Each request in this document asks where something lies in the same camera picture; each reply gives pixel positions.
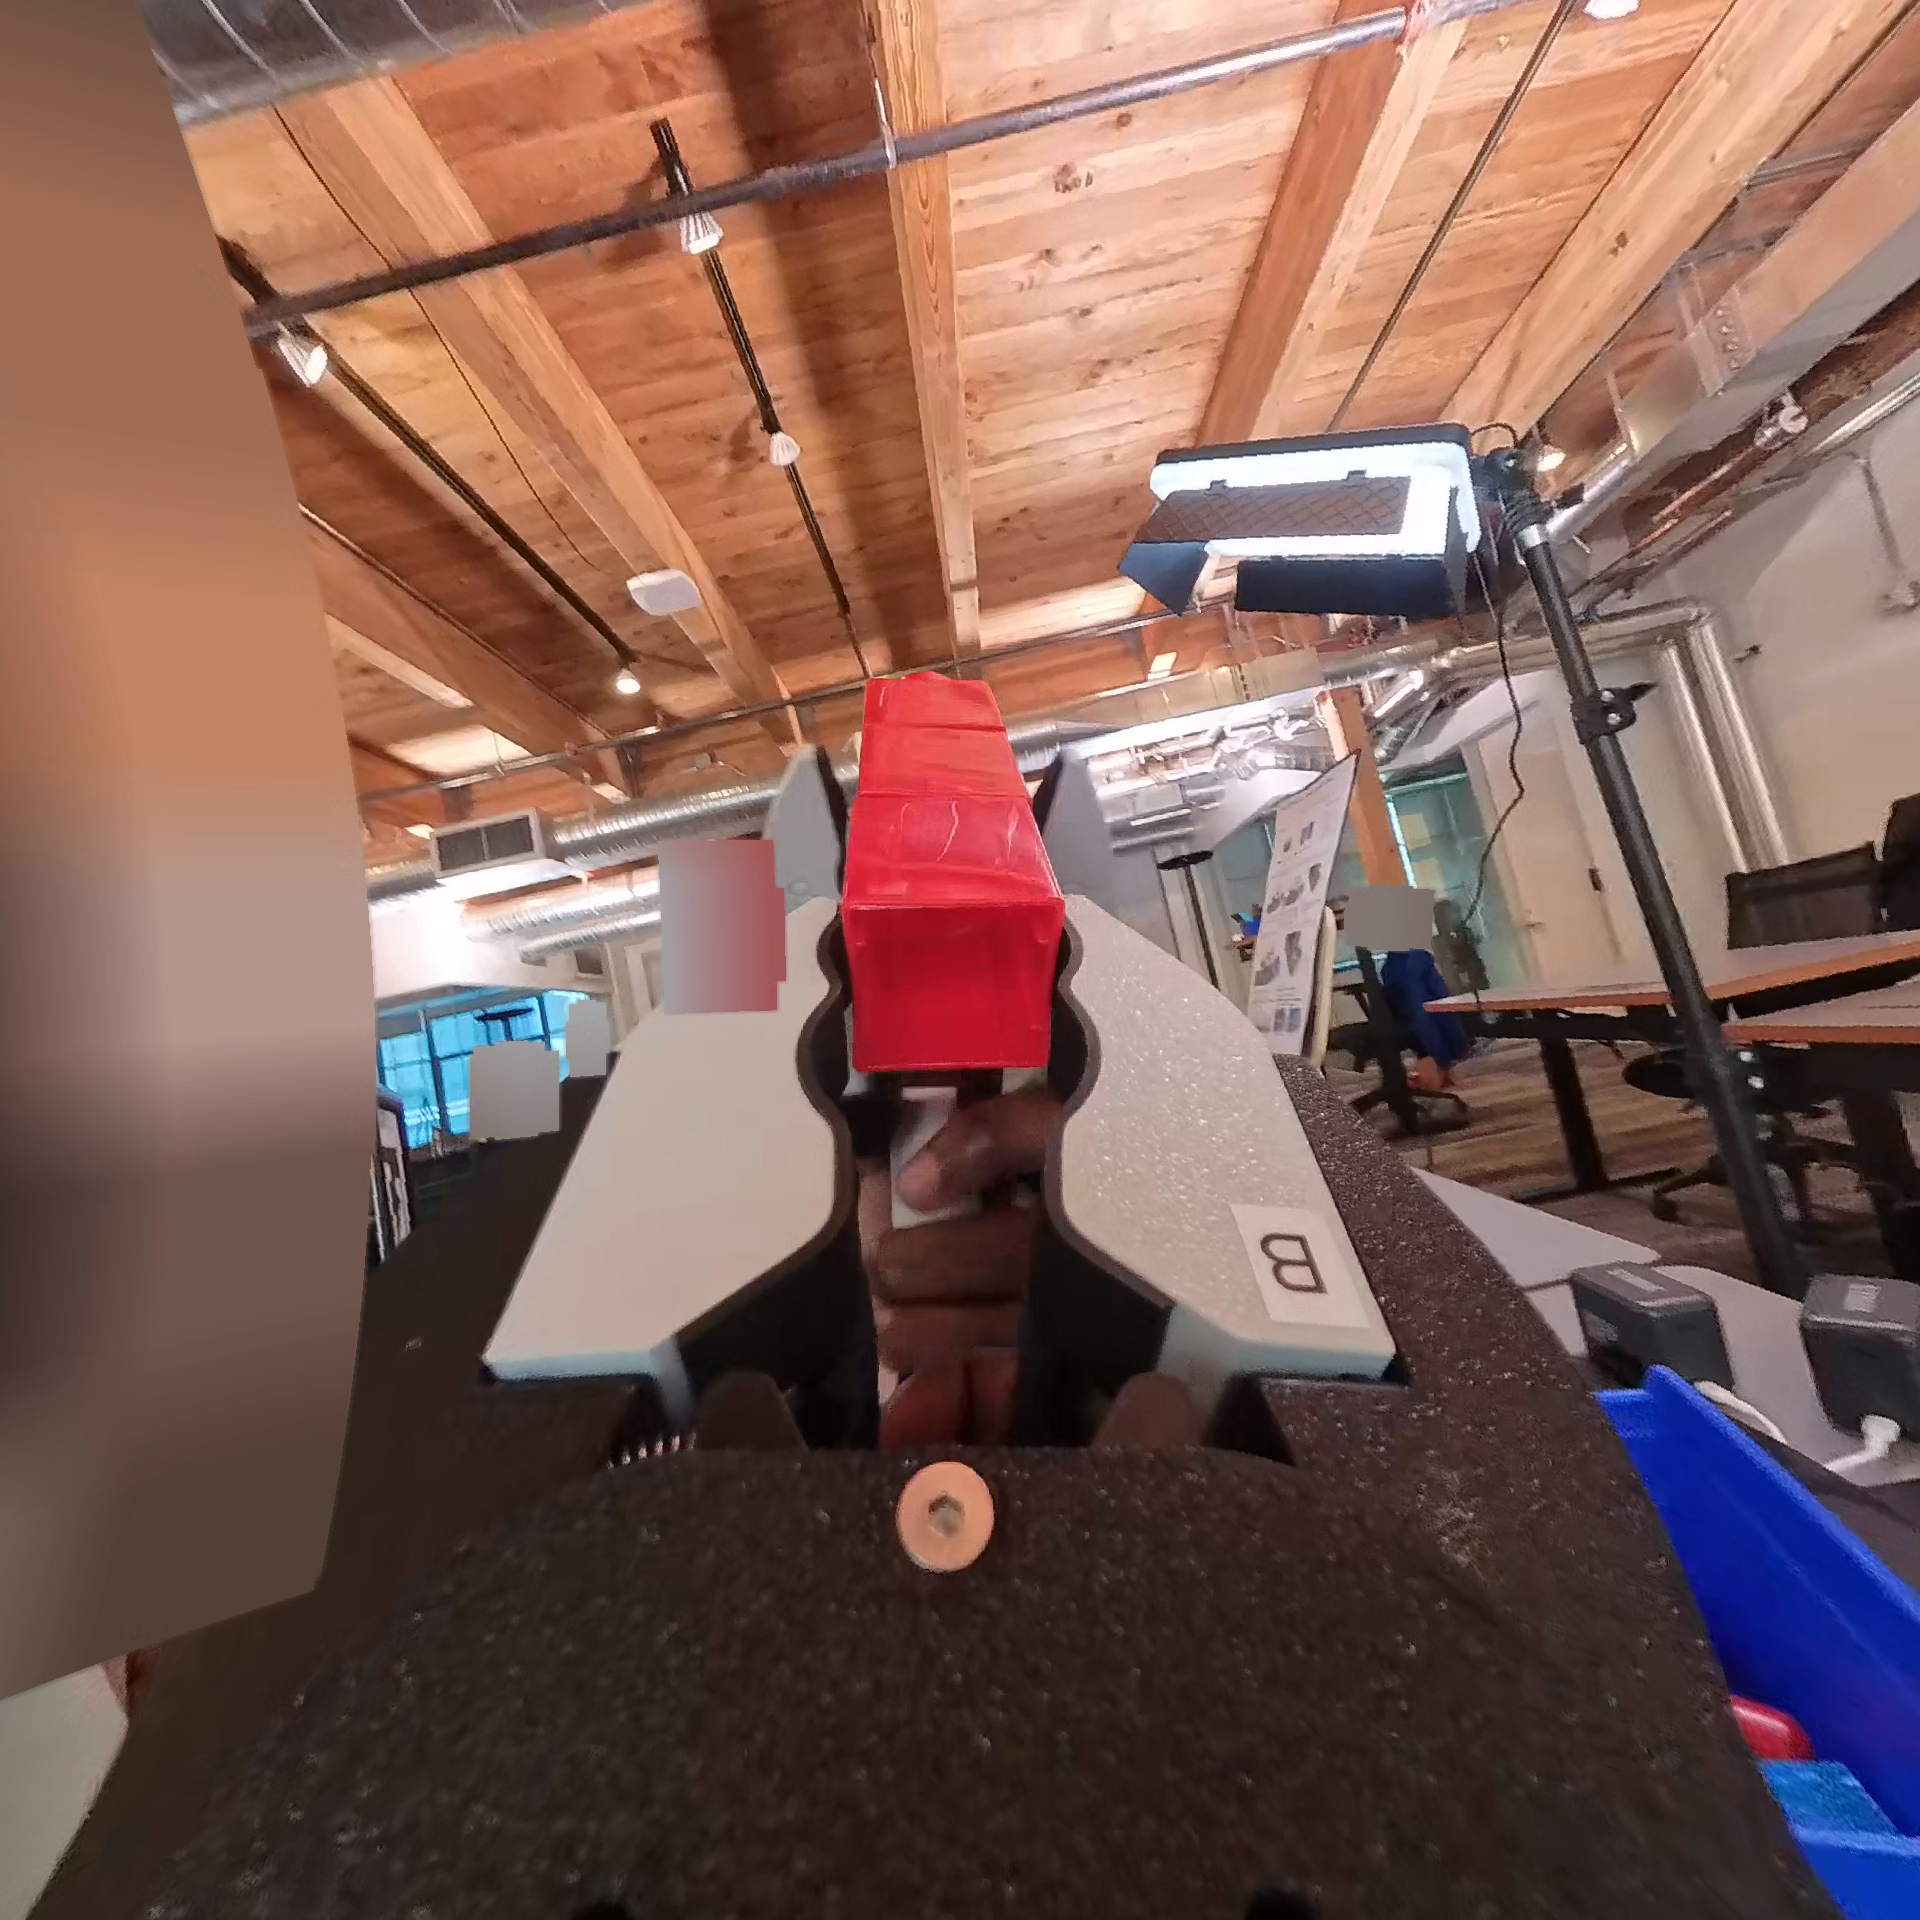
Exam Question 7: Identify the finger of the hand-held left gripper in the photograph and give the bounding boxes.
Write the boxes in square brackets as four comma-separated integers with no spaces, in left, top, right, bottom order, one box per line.
[761,747,849,909]
[1030,755,1119,904]

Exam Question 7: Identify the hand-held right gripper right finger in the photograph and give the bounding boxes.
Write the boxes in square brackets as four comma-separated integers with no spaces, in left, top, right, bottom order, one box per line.
[1043,895,1401,1383]

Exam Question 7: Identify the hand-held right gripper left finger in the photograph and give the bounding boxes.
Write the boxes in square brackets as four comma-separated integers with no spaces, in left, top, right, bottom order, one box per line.
[483,900,860,1383]

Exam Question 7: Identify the red mega block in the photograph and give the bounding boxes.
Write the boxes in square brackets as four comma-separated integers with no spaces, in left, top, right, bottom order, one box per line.
[855,726,1040,811]
[838,791,1070,1077]
[862,674,1007,735]

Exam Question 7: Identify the blue plastic bin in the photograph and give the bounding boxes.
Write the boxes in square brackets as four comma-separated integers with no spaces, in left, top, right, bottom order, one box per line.
[1592,1364,1920,1920]

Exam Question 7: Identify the pile of mega blocks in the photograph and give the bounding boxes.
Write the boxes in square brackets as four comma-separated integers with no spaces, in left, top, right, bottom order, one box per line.
[1726,1691,1913,1846]

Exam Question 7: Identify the person's left hand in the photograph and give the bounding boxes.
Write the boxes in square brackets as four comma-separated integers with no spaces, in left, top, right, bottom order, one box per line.
[870,1084,1057,1359]

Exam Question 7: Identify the black floor lamp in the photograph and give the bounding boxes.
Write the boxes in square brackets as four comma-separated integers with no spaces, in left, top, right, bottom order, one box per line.
[1155,848,1228,995]

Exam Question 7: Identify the ceiling air vent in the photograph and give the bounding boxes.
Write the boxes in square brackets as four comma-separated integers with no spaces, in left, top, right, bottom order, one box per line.
[430,807,551,880]

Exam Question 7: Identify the studio light panel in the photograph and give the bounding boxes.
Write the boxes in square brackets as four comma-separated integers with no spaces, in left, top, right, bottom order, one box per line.
[1118,422,1491,621]

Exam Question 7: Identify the grey office desk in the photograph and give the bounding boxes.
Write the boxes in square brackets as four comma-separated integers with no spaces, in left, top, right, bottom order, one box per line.
[1421,931,1920,1203]
[1721,990,1920,1203]

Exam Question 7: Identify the black battery charger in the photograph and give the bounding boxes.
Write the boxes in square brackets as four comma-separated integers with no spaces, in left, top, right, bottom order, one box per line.
[1568,1263,1739,1392]
[1793,1276,1920,1444]

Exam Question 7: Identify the black office chair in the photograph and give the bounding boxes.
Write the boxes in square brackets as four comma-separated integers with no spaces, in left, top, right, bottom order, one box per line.
[1726,839,1887,951]
[1623,1042,1800,1221]

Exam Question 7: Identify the black light stand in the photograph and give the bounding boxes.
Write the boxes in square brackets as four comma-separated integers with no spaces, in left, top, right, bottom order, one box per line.
[1493,442,1812,1306]

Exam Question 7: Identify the silver air duct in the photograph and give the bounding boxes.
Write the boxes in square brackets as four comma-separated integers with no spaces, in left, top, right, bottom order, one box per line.
[367,598,1788,962]

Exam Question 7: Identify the black light cable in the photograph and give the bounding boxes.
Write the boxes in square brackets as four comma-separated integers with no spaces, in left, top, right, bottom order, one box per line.
[1470,422,1537,848]

